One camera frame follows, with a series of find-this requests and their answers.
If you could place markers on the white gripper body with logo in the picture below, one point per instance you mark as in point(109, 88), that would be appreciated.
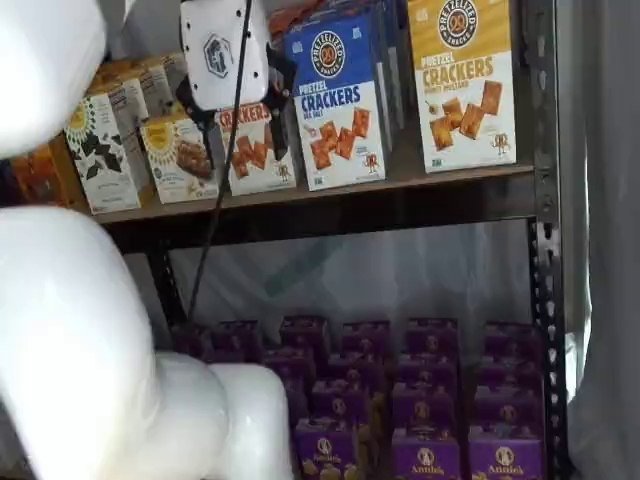
point(225, 55)

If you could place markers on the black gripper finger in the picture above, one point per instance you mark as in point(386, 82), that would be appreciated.
point(204, 120)
point(279, 80)

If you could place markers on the blue pretzel crackers box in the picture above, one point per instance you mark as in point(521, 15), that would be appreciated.
point(340, 150)
point(392, 75)

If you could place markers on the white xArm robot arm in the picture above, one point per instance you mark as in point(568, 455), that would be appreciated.
point(75, 325)

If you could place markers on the Simple Mills almond bars box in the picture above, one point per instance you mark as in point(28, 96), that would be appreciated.
point(175, 165)

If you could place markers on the Simple Mills sweet thins box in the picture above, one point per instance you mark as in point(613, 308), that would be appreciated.
point(105, 170)
point(155, 85)
point(125, 97)
point(172, 70)

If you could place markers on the orange pretzel crackers box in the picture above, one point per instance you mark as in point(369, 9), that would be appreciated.
point(280, 20)
point(250, 165)

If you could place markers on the wooden shelf board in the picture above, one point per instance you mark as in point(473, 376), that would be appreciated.
point(350, 197)

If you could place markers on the orange yellow snack box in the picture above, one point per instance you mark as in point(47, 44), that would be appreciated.
point(40, 175)

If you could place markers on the yellow pretzel crackers box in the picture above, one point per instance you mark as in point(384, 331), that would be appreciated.
point(465, 125)

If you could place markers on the black metal shelving rack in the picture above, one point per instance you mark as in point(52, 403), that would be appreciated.
point(545, 300)

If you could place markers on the grey fabric curtain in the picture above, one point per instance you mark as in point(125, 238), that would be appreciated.
point(610, 250)

